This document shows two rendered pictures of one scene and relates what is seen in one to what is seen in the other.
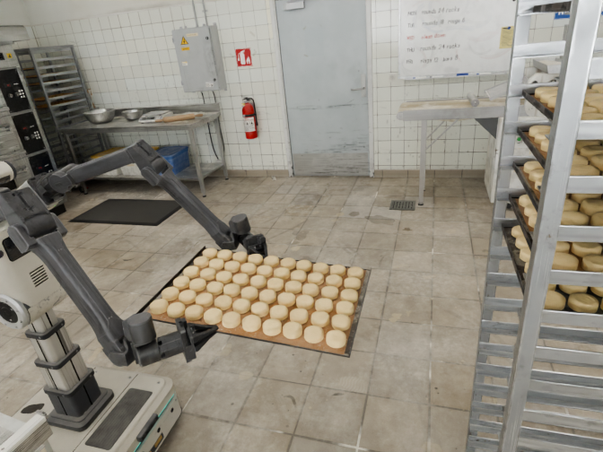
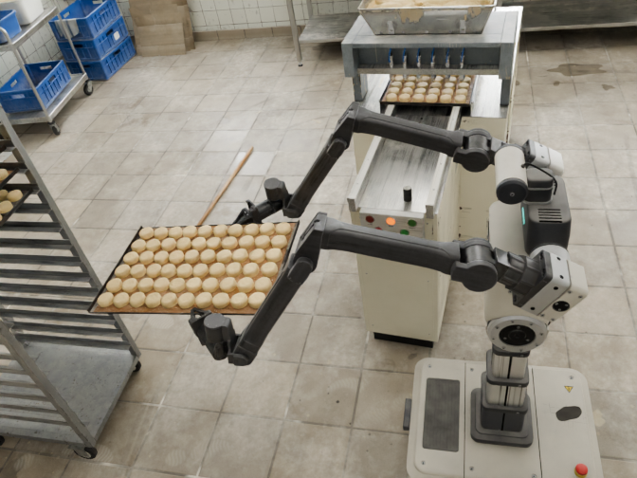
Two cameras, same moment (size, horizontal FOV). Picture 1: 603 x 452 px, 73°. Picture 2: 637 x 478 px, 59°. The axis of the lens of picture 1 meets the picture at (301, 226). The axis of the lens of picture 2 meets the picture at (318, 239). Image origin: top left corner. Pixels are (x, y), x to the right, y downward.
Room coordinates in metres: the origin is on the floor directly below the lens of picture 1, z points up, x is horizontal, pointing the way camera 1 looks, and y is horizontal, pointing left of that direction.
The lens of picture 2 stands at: (2.40, 0.53, 2.18)
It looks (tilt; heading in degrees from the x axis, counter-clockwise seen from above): 41 degrees down; 180
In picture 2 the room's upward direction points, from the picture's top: 11 degrees counter-clockwise
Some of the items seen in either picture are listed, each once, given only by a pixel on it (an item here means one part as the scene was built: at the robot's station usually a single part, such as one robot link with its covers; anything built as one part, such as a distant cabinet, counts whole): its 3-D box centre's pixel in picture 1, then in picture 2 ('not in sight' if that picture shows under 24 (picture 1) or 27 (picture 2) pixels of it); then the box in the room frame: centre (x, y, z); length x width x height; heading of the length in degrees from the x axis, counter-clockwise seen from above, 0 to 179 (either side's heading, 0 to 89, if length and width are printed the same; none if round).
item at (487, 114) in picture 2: not in sight; (445, 122); (-0.43, 1.39, 0.42); 1.28 x 0.72 x 0.84; 155
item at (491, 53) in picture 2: not in sight; (429, 64); (0.00, 1.19, 1.01); 0.72 x 0.33 x 0.34; 65
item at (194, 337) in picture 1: (201, 336); (244, 223); (0.86, 0.29, 0.98); 0.09 x 0.07 x 0.07; 116
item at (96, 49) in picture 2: not in sight; (94, 38); (-3.36, -1.25, 0.30); 0.60 x 0.40 x 0.20; 161
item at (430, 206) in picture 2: not in sight; (464, 80); (-0.04, 1.37, 0.87); 2.01 x 0.03 x 0.07; 155
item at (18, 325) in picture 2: not in sight; (60, 328); (0.54, -0.72, 0.33); 0.64 x 0.03 x 0.03; 71
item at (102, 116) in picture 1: (100, 117); not in sight; (5.44, 2.41, 0.95); 0.39 x 0.39 x 0.14
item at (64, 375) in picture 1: (73, 388); (502, 399); (1.35, 1.06, 0.38); 0.13 x 0.13 x 0.40; 71
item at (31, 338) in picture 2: not in sight; (68, 340); (0.54, -0.72, 0.24); 0.64 x 0.03 x 0.03; 71
